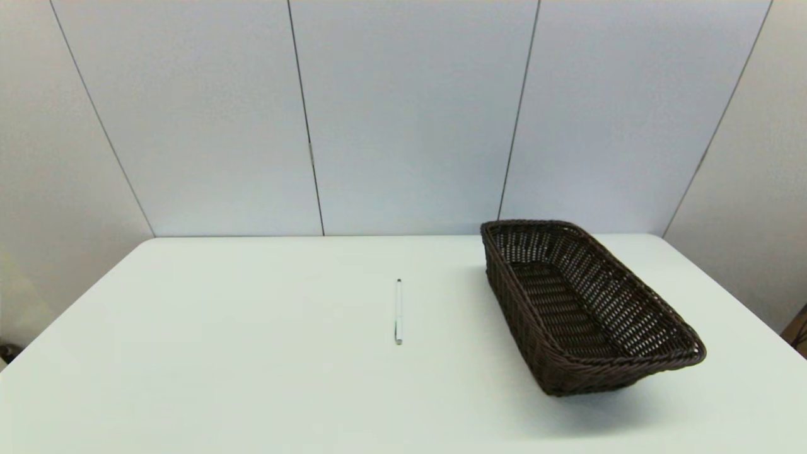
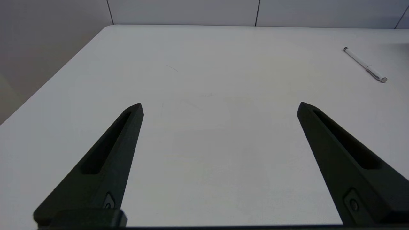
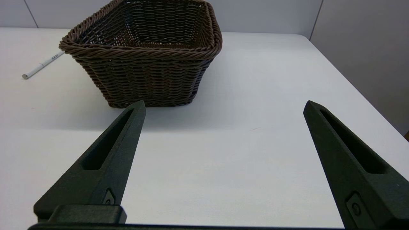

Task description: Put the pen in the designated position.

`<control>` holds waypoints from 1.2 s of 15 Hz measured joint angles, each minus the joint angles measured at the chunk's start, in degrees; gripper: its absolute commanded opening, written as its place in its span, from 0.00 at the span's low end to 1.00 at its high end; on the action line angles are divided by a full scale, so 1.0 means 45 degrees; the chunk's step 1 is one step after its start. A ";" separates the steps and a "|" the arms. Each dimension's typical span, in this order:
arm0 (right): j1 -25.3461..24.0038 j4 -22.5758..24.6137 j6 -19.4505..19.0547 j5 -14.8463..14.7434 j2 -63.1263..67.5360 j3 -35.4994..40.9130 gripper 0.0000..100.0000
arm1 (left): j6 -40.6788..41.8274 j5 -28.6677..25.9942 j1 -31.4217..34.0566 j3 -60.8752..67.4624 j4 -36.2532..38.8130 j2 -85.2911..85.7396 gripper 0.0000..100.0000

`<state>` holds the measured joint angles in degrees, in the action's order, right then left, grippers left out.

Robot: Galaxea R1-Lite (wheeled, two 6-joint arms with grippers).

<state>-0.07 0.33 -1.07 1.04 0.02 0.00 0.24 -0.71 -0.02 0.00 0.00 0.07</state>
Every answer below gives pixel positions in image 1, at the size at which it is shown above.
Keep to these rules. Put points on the brown wooden furniture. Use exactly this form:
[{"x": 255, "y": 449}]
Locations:
[{"x": 798, "y": 331}]

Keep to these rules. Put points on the dark brown wicker basket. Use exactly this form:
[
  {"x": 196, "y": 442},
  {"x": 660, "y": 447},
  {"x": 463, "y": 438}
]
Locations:
[{"x": 567, "y": 302}]

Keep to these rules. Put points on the dark floor object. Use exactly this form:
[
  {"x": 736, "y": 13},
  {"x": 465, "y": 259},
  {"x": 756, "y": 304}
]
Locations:
[{"x": 7, "y": 353}]

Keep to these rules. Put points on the white stylus pen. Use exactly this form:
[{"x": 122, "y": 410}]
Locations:
[{"x": 398, "y": 312}]

